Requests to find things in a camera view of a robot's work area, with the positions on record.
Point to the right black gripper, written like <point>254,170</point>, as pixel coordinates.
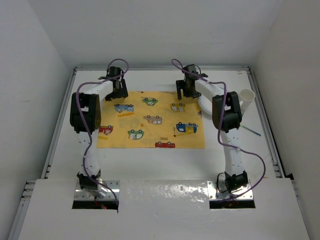
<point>181,84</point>

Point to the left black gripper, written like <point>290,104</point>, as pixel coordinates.
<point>121,93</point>

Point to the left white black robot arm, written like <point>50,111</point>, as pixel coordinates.
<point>86,117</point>

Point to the yellow car print placemat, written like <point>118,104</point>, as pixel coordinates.
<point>151,119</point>

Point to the white round plate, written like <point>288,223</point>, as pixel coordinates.
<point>205,100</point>

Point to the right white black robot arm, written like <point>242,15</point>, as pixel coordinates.
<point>226,117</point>

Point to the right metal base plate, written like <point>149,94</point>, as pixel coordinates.
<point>243,193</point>

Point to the green iridescent fork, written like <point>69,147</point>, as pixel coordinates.
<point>250,130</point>

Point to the white mug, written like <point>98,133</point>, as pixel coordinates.
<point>246,97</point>

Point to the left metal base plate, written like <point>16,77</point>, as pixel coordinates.
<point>89,192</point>

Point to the metal base plate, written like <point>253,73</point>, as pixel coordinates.
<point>243,193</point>
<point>89,192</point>

